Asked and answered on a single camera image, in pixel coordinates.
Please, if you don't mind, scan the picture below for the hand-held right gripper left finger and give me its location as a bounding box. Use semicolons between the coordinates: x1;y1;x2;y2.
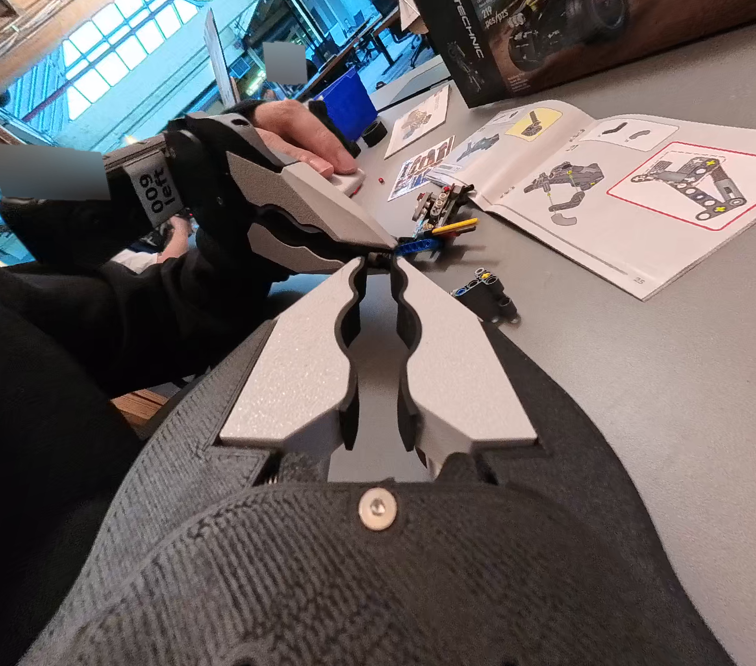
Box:
219;256;368;453

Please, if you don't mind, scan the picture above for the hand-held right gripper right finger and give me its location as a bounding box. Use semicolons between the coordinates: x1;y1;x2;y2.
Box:
389;256;541;482

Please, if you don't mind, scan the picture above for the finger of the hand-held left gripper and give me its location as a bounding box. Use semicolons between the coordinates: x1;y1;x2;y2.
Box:
246;223;348;274
224;152;399;254

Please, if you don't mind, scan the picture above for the person's left forearm black sleeve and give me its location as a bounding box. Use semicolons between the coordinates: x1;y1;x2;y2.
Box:
0;98;290;404

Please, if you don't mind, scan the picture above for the grey lego chassis assembly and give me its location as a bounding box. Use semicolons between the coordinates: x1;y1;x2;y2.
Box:
411;183;475;232

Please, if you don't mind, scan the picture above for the lego instruction booklet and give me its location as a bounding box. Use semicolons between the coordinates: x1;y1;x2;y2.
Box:
426;100;756;302

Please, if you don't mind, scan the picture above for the person's left hand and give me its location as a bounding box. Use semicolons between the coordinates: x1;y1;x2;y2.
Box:
254;98;360;176

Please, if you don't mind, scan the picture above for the blue sticker sheet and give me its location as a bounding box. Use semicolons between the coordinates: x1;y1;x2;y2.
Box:
388;135;457;201

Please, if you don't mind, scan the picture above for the blue plastic storage bin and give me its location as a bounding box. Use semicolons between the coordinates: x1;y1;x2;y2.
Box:
313;66;379;144

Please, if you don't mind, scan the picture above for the white panel board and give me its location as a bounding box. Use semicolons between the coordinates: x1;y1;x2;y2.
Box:
202;9;242;108

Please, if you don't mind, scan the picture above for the white paper leaflet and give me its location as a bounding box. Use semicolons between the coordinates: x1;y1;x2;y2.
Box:
384;85;451;160

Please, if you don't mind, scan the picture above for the long office desk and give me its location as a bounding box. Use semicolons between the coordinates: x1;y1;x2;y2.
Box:
307;10;414;88

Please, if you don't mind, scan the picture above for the person's black clothing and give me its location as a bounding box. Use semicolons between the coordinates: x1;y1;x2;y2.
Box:
0;300;154;666

